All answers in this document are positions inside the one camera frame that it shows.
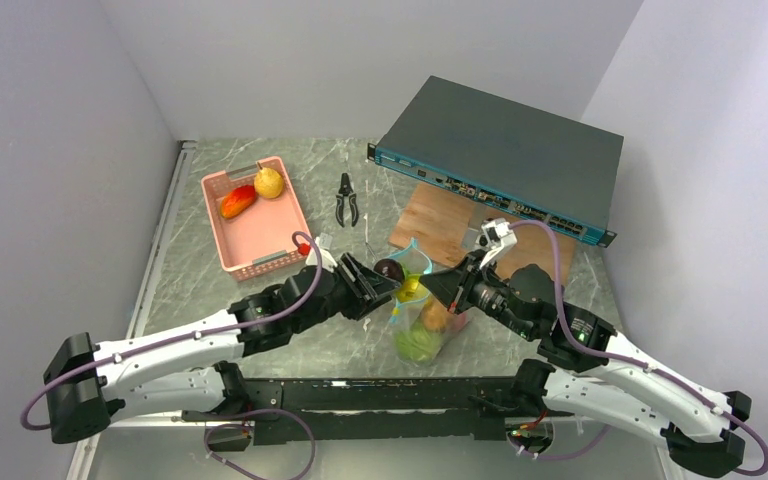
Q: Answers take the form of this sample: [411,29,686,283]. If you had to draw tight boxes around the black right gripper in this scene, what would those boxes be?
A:
[419,248,536,340]

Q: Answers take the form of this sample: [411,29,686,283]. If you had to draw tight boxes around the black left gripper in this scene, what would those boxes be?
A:
[292,252,401,334]

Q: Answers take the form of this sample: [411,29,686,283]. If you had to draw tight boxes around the dark purple plum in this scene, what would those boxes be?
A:
[373,258,406,283]

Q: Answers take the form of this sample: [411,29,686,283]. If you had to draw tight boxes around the yellow bell pepper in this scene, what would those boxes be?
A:
[395,274,427,303]

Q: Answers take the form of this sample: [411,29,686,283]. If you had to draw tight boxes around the clear zip top bag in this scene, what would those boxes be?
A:
[388,238,469,364]

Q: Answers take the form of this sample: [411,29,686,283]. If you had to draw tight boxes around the green cabbage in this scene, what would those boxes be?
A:
[394,324,444,363]

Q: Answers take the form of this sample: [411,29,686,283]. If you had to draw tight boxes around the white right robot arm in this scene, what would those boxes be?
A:
[420,251,752,478]

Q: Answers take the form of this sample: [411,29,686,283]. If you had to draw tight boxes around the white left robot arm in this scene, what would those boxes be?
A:
[43,254,401,444]

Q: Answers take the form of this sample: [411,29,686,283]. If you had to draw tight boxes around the wooden board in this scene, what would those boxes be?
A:
[388,183,554,278]

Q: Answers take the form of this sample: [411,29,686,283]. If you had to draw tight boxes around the black pliers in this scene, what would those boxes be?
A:
[335,172,360,227]

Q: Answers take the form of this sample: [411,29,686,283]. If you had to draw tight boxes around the pink perforated plastic basket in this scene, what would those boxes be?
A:
[201,156,310,282]

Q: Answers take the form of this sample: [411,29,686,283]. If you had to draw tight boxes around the yellow pear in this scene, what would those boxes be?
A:
[253,167,285,199]

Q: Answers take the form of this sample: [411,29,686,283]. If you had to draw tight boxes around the orange fruit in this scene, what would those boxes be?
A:
[219,185,258,220]

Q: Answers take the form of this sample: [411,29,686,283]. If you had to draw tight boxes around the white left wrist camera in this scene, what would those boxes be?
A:
[297,233,337,272]

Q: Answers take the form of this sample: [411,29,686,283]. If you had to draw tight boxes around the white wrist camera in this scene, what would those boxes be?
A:
[478,218,517,269]
[297,233,337,272]

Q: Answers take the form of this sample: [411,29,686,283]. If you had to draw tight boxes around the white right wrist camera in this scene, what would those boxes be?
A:
[478,218,517,269]

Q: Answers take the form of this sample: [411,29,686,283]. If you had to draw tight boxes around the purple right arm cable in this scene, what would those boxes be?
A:
[508,219,768,477]

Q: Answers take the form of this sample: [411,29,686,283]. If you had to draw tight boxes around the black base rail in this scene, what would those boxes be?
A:
[181,359,555,446]

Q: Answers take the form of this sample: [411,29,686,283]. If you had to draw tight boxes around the teal network switch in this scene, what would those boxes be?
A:
[367,76,624,248]

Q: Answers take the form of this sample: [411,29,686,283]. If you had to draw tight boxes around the aluminium frame rail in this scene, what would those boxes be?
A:
[66,140,198,480]

